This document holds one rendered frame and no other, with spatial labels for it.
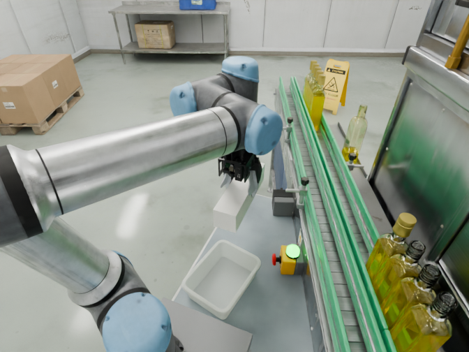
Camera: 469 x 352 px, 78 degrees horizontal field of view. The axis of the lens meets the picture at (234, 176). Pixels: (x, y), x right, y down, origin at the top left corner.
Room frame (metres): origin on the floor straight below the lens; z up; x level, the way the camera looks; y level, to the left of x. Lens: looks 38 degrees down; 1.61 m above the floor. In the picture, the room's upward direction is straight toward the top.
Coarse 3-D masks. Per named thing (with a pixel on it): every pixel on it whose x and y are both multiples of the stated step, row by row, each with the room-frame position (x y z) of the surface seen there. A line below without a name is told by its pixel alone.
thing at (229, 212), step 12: (264, 168) 0.71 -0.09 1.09; (228, 192) 0.58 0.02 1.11; (240, 192) 0.58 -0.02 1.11; (216, 204) 0.53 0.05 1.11; (228, 204) 0.53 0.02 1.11; (240, 204) 0.53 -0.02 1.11; (216, 216) 0.51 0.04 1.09; (228, 216) 0.50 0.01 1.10; (240, 216) 0.52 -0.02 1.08; (228, 228) 0.50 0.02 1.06
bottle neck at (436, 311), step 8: (440, 296) 0.27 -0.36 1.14; (448, 296) 0.27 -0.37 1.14; (432, 304) 0.27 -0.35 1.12; (440, 304) 0.26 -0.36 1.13; (448, 304) 0.26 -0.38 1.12; (456, 304) 0.25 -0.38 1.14; (432, 312) 0.26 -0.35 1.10; (440, 312) 0.25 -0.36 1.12; (448, 312) 0.25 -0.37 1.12; (440, 320) 0.25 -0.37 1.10
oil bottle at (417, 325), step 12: (408, 312) 0.28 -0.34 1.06; (420, 312) 0.27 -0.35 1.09; (408, 324) 0.27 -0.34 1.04; (420, 324) 0.25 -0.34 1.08; (432, 324) 0.25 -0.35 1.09; (444, 324) 0.24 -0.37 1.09; (396, 336) 0.27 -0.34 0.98; (408, 336) 0.25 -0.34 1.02; (420, 336) 0.24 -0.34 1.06; (432, 336) 0.24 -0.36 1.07; (444, 336) 0.23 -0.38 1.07; (396, 348) 0.26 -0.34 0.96; (408, 348) 0.24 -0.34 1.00; (420, 348) 0.24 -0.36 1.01; (432, 348) 0.23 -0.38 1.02
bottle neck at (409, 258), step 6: (414, 240) 0.39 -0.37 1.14; (408, 246) 0.38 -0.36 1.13; (414, 246) 0.39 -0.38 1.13; (420, 246) 0.38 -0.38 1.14; (408, 252) 0.38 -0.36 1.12; (414, 252) 0.37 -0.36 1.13; (420, 252) 0.36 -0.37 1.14; (402, 258) 0.38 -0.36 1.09; (408, 258) 0.37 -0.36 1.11; (414, 258) 0.36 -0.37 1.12; (420, 258) 0.37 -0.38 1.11; (408, 264) 0.37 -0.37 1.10; (414, 264) 0.36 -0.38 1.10
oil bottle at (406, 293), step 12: (396, 288) 0.34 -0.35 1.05; (408, 288) 0.32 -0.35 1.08; (432, 288) 0.31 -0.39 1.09; (396, 300) 0.32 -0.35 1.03; (408, 300) 0.30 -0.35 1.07; (420, 300) 0.30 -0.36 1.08; (432, 300) 0.29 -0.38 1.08; (384, 312) 0.33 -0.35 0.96; (396, 312) 0.31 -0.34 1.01; (396, 324) 0.30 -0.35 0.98
